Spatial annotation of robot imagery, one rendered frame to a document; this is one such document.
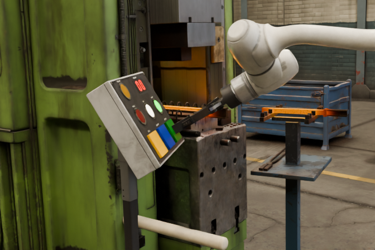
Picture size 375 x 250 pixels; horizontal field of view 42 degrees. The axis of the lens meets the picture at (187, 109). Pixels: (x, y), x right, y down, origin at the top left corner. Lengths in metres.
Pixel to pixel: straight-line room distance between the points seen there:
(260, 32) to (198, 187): 0.80
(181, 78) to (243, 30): 1.09
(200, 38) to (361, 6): 8.01
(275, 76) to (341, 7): 8.63
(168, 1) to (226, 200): 0.87
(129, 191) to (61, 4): 0.84
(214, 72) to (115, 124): 1.05
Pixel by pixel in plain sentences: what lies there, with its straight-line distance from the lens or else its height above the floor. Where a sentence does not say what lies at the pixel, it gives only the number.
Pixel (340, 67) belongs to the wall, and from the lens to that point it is 10.13.
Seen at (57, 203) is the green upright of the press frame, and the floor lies 0.62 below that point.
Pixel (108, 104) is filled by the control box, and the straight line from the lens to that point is 1.38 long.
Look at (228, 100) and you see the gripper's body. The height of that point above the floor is 1.11.
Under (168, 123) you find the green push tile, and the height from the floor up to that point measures 1.03.
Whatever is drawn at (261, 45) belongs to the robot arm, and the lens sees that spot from 1.38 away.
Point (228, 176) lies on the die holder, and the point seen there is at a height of 0.71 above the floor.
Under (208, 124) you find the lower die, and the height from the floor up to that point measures 0.94.
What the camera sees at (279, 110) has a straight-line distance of 2.44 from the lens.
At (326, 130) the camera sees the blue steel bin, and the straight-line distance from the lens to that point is 5.69.
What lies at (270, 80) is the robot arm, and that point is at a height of 1.17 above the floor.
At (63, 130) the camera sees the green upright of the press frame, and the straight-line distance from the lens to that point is 2.11.
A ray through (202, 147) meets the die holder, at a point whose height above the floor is 0.88.
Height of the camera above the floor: 1.32
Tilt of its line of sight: 9 degrees down
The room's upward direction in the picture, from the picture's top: 2 degrees counter-clockwise
